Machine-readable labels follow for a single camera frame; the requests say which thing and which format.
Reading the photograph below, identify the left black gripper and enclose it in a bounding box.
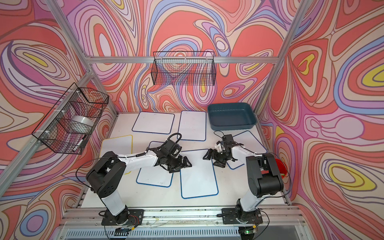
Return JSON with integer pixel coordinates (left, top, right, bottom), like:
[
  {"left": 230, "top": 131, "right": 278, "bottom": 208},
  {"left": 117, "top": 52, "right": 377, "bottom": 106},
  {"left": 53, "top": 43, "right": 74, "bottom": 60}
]
[{"left": 165, "top": 155, "right": 193, "bottom": 174}]

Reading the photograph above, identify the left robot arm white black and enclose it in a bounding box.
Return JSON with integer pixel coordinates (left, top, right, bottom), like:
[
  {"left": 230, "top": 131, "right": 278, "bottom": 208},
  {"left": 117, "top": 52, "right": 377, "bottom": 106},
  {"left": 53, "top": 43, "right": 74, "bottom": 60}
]
[{"left": 86, "top": 147, "right": 192, "bottom": 226}]

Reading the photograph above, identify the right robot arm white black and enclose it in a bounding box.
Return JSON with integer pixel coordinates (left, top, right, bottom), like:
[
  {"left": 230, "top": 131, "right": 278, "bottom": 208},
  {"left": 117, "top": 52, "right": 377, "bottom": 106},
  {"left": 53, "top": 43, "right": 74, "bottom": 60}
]
[{"left": 203, "top": 145, "right": 284, "bottom": 226}]

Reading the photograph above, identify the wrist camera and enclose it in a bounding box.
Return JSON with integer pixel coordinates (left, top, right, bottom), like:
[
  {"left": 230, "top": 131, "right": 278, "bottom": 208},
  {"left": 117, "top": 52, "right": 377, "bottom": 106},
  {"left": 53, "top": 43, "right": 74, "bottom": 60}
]
[
  {"left": 162, "top": 140, "right": 182, "bottom": 155},
  {"left": 215, "top": 135, "right": 235, "bottom": 152}
]

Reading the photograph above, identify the red plastic cup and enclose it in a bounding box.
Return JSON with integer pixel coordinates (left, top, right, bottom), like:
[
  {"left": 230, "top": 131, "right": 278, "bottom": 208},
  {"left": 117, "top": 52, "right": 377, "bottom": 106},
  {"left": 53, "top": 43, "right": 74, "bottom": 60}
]
[{"left": 275, "top": 158, "right": 288, "bottom": 179}]

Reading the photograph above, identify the black wire basket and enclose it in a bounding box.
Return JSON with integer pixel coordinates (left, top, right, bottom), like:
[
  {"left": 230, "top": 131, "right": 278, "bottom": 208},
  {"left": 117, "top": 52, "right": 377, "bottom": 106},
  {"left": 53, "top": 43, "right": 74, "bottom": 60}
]
[
  {"left": 32, "top": 84, "right": 109, "bottom": 155},
  {"left": 151, "top": 51, "right": 217, "bottom": 87}
]

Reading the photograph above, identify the silver tape roll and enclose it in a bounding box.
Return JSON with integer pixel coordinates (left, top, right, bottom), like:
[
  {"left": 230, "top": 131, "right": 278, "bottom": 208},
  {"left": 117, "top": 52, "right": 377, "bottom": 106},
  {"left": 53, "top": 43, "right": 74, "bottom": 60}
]
[{"left": 69, "top": 116, "right": 94, "bottom": 135}]

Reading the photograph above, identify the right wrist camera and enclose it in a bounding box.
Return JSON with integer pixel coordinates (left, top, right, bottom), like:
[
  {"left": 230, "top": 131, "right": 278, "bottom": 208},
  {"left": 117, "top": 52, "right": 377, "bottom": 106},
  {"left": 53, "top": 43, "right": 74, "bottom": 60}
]
[{"left": 215, "top": 135, "right": 235, "bottom": 152}]

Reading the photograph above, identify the left black wire basket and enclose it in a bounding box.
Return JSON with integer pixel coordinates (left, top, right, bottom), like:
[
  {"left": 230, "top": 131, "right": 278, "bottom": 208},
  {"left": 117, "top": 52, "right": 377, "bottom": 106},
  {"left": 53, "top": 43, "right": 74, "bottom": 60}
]
[{"left": 32, "top": 84, "right": 109, "bottom": 155}]

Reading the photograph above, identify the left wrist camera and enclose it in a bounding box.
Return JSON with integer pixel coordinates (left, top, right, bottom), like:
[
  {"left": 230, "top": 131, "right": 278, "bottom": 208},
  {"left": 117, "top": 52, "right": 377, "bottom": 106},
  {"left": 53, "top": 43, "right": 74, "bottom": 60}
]
[{"left": 162, "top": 140, "right": 182, "bottom": 155}]

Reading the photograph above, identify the back black wire basket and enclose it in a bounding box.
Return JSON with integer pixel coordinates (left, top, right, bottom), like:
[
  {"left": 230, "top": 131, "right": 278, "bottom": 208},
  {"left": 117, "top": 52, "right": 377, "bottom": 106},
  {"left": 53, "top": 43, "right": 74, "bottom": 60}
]
[{"left": 151, "top": 51, "right": 217, "bottom": 87}]

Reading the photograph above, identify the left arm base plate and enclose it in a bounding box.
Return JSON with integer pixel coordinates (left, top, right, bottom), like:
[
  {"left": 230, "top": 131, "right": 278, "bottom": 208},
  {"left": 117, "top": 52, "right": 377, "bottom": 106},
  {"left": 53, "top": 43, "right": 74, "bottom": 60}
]
[{"left": 99, "top": 209, "right": 145, "bottom": 227}]

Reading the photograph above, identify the yellow-framed whiteboard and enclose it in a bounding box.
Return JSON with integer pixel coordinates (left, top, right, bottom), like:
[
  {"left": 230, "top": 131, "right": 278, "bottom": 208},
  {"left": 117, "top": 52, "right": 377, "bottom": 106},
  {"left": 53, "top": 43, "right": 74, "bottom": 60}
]
[{"left": 99, "top": 135, "right": 133, "bottom": 158}]

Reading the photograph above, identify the blue-framed whiteboard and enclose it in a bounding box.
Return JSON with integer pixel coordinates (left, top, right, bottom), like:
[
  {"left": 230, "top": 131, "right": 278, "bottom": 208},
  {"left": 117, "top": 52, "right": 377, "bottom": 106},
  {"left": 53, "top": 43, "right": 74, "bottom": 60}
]
[
  {"left": 132, "top": 112, "right": 175, "bottom": 135},
  {"left": 178, "top": 111, "right": 207, "bottom": 142},
  {"left": 135, "top": 140, "right": 175, "bottom": 189},
  {"left": 180, "top": 149, "right": 219, "bottom": 199},
  {"left": 227, "top": 131, "right": 267, "bottom": 170}
]

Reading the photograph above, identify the teal plastic storage box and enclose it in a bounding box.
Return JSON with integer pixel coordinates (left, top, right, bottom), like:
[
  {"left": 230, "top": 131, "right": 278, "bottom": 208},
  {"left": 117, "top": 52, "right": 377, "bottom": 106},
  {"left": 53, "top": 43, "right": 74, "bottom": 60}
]
[{"left": 208, "top": 103, "right": 257, "bottom": 131}]

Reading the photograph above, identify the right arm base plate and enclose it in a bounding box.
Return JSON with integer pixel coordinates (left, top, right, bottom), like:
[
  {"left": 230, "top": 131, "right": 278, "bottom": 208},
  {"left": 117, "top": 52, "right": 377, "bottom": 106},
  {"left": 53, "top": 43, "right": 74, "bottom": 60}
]
[{"left": 217, "top": 208, "right": 263, "bottom": 226}]

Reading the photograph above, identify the marker in wire basket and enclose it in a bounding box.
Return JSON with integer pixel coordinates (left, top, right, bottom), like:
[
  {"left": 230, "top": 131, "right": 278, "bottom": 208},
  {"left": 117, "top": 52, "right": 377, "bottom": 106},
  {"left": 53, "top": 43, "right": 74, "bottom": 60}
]
[{"left": 73, "top": 135, "right": 88, "bottom": 152}]

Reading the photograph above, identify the aluminium front rail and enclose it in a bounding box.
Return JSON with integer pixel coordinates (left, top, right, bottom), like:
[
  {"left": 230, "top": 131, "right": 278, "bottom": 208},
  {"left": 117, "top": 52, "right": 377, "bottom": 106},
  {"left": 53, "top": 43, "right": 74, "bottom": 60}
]
[{"left": 59, "top": 205, "right": 307, "bottom": 229}]

